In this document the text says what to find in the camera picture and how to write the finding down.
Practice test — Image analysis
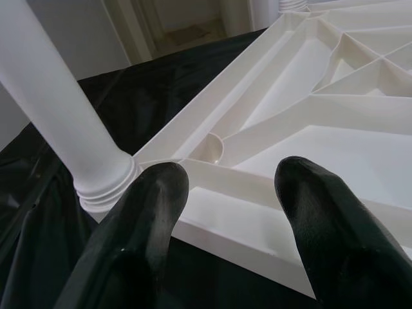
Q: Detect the white plastic table leg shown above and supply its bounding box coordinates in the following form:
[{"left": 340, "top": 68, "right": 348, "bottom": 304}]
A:
[
  {"left": 0, "top": 0, "right": 140, "bottom": 223},
  {"left": 278, "top": 0, "right": 310, "bottom": 12}
]

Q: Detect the white plastic table top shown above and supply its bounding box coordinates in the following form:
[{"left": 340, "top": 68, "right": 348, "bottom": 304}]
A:
[{"left": 133, "top": 0, "right": 412, "bottom": 299}]

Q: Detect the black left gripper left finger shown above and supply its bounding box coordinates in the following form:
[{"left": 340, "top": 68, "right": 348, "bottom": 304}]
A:
[{"left": 54, "top": 160, "right": 190, "bottom": 309}]

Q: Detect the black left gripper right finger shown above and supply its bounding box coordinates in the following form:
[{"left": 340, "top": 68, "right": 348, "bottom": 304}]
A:
[{"left": 274, "top": 156, "right": 412, "bottom": 309}]

